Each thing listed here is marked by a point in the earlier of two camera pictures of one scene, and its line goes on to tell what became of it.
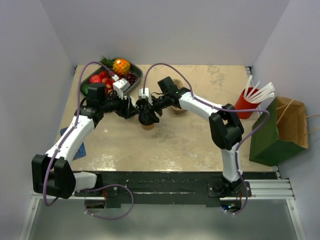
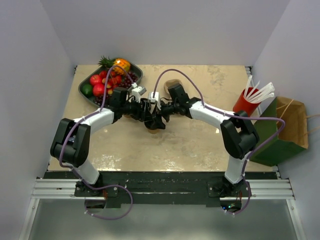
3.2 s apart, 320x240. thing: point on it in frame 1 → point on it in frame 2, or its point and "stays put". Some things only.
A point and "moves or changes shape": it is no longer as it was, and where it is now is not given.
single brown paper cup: x=148 y=127 moves or changes shape
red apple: x=95 y=79 stays put
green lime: x=84 y=89 stays put
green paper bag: x=283 y=132 stays put
